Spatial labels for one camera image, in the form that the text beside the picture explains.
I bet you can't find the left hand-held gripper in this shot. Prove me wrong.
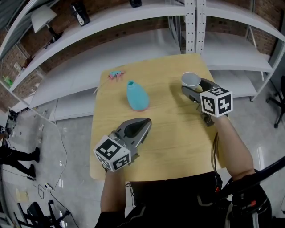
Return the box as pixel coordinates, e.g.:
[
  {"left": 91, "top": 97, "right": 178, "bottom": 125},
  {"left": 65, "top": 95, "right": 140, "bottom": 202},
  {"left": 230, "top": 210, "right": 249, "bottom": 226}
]
[{"left": 93, "top": 118, "right": 153, "bottom": 173}]

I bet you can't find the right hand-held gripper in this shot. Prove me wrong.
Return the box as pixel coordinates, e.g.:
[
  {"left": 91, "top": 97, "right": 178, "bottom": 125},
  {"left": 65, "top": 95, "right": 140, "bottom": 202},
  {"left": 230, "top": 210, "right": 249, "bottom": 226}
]
[{"left": 181, "top": 77, "right": 233, "bottom": 127}]

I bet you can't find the teal plastic vase bottle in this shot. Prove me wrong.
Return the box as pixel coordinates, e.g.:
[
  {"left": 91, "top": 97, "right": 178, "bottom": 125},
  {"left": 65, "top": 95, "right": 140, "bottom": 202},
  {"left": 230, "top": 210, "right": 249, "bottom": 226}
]
[{"left": 126, "top": 80, "right": 150, "bottom": 111}]

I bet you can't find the person's right forearm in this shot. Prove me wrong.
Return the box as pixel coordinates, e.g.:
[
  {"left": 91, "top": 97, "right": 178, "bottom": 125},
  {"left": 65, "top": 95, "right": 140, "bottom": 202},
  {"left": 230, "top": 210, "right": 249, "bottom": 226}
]
[{"left": 211, "top": 115, "right": 256, "bottom": 181}]

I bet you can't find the person's left forearm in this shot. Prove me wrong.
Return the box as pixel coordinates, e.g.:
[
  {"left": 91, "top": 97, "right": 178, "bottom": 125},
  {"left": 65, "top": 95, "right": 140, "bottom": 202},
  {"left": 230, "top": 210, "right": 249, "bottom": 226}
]
[{"left": 100, "top": 168, "right": 127, "bottom": 213}]

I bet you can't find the pink and teal toy with string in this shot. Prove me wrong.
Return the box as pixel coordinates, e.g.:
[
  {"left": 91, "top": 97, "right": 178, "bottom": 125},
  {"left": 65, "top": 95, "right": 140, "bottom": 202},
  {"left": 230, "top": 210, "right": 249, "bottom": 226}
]
[{"left": 93, "top": 70, "right": 126, "bottom": 95}]

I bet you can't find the dark bottle with white label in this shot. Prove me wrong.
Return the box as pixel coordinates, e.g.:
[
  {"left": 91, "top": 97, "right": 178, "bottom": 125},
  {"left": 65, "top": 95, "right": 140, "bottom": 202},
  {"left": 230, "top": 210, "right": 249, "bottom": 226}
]
[{"left": 70, "top": 2, "right": 91, "bottom": 27}]

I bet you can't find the green plastic bottle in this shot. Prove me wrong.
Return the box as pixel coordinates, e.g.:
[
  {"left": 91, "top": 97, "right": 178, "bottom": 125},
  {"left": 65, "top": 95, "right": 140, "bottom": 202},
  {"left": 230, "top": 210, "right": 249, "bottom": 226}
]
[{"left": 2, "top": 75, "right": 14, "bottom": 86}]

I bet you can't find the white metal shelf unit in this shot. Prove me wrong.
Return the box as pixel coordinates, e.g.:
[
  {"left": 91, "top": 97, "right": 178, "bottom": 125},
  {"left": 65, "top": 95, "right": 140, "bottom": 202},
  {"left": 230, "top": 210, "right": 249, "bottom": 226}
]
[
  {"left": 195, "top": 0, "right": 285, "bottom": 102},
  {"left": 0, "top": 0, "right": 196, "bottom": 122}
]

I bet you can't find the person's black clothing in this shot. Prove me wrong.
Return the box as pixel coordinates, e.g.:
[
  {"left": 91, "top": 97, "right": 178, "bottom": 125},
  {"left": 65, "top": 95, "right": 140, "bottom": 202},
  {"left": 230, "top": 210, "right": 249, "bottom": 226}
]
[{"left": 94, "top": 171, "right": 273, "bottom": 228}]

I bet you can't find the black body-worn equipment pack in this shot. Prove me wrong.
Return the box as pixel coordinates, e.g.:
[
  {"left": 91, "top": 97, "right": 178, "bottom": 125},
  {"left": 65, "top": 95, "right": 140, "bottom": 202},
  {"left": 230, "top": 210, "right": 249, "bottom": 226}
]
[{"left": 215, "top": 157, "right": 285, "bottom": 228}]

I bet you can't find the black mesh office chair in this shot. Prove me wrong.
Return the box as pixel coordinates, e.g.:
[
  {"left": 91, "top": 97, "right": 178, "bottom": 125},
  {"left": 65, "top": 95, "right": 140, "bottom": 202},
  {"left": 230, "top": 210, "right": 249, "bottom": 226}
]
[{"left": 13, "top": 200, "right": 71, "bottom": 228}]

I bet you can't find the white shade table lamp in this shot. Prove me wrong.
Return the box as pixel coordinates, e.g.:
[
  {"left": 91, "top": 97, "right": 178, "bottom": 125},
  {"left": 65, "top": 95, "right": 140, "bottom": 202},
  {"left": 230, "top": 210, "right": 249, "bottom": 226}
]
[{"left": 30, "top": 4, "right": 64, "bottom": 49}]

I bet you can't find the wooden table with black pedestal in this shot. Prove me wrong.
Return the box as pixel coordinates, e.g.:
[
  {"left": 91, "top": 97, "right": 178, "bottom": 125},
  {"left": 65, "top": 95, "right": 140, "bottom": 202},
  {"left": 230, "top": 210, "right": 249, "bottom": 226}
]
[{"left": 89, "top": 53, "right": 223, "bottom": 181}]

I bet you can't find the white cable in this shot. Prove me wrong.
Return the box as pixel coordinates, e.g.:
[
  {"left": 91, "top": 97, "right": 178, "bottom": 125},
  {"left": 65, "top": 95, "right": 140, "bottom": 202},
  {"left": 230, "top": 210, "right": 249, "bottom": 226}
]
[{"left": 53, "top": 120, "right": 68, "bottom": 190}]

